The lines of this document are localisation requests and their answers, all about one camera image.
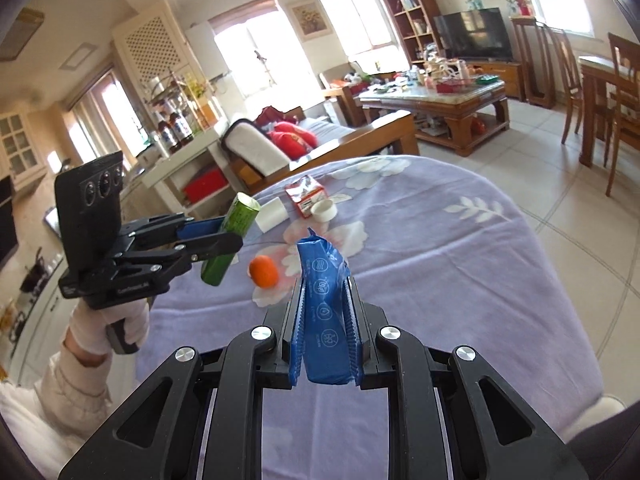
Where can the wooden television stand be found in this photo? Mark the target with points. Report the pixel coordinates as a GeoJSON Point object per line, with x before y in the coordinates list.
{"type": "Point", "coordinates": [502, 77]}

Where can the red box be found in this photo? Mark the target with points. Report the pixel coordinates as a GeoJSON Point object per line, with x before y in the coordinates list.
{"type": "Point", "coordinates": [207, 187]}

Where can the purple floral blanket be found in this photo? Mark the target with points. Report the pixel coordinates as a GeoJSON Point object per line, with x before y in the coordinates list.
{"type": "Point", "coordinates": [425, 270]}

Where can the wooden bookshelf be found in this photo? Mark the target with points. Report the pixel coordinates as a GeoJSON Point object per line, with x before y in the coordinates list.
{"type": "Point", "coordinates": [430, 15]}

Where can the small framed flower picture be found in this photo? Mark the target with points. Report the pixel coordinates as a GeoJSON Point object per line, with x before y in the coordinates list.
{"type": "Point", "coordinates": [310, 20]}

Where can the black flat television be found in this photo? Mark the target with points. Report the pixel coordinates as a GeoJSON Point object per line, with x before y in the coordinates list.
{"type": "Point", "coordinates": [475, 35]}

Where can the blue plastic packet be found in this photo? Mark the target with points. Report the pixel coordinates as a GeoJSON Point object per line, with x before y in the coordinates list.
{"type": "Point", "coordinates": [322, 310]}

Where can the white tape roll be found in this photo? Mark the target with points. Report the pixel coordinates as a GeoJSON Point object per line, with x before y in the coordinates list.
{"type": "Point", "coordinates": [323, 210]}

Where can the window beside bookshelf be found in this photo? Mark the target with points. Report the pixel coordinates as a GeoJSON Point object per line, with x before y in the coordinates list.
{"type": "Point", "coordinates": [360, 15]}

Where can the orange tangerine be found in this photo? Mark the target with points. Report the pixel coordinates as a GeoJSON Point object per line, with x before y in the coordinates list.
{"type": "Point", "coordinates": [263, 272]}

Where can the white wall boiler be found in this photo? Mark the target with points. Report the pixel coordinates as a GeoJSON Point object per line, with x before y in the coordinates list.
{"type": "Point", "coordinates": [207, 50]}

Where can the red wall ornament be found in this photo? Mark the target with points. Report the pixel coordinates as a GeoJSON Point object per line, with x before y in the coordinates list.
{"type": "Point", "coordinates": [523, 2]}

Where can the white cushion with black trim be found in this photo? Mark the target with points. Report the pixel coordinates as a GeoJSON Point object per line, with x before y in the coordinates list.
{"type": "Point", "coordinates": [250, 147]}

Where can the wooden dining table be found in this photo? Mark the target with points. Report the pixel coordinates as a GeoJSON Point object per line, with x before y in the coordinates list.
{"type": "Point", "coordinates": [595, 90]}

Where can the green tray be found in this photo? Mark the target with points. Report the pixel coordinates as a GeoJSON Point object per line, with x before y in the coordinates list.
{"type": "Point", "coordinates": [486, 79]}

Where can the white counter shelf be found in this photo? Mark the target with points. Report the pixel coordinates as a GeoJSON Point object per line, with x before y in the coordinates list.
{"type": "Point", "coordinates": [175, 165]}

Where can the white rectangular block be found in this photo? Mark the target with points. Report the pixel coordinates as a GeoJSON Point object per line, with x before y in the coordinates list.
{"type": "Point", "coordinates": [272, 215]}

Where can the wide bright window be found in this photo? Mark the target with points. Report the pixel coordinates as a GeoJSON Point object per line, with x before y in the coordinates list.
{"type": "Point", "coordinates": [265, 50]}

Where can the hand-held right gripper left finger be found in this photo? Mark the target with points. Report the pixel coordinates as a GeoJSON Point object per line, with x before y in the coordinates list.
{"type": "Point", "coordinates": [298, 340]}

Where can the red basket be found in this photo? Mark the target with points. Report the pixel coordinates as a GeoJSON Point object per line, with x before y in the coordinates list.
{"type": "Point", "coordinates": [448, 85]}

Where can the white lattice cabinet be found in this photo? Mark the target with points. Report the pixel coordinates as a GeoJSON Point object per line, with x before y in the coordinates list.
{"type": "Point", "coordinates": [150, 55]}

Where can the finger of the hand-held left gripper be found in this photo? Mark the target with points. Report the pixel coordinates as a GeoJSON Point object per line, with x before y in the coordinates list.
{"type": "Point", "coordinates": [215, 247]}
{"type": "Point", "coordinates": [200, 229]}

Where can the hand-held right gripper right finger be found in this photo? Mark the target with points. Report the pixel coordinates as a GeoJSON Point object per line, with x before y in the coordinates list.
{"type": "Point", "coordinates": [354, 340]}

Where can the blue label bottle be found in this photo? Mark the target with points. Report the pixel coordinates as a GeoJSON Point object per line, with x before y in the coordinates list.
{"type": "Point", "coordinates": [182, 130]}
{"type": "Point", "coordinates": [166, 135]}

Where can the red cushion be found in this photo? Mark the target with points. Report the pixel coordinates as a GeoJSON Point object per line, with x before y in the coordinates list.
{"type": "Point", "coordinates": [295, 140]}

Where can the green tube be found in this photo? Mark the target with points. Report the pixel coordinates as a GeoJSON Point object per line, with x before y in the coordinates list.
{"type": "Point", "coordinates": [240, 215]}

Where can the wooden armchair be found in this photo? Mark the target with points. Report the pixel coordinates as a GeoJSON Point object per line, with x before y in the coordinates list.
{"type": "Point", "coordinates": [340, 100]}

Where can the wooden sofa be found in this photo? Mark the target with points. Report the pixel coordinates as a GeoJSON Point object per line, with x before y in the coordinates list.
{"type": "Point", "coordinates": [350, 135]}

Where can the square ceiling panel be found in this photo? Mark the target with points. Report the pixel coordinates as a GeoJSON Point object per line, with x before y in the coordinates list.
{"type": "Point", "coordinates": [79, 56]}

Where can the white glass door cabinet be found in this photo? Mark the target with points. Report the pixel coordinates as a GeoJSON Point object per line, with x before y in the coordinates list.
{"type": "Point", "coordinates": [20, 150]}

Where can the wooden dining chair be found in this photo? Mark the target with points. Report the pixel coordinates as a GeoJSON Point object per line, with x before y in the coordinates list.
{"type": "Point", "coordinates": [622, 110]}
{"type": "Point", "coordinates": [532, 60]}
{"type": "Point", "coordinates": [567, 85]}

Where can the wooden coffee table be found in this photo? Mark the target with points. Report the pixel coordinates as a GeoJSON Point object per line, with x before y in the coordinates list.
{"type": "Point", "coordinates": [450, 115]}

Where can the red and white packet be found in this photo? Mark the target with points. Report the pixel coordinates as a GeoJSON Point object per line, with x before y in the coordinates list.
{"type": "Point", "coordinates": [305, 195]}

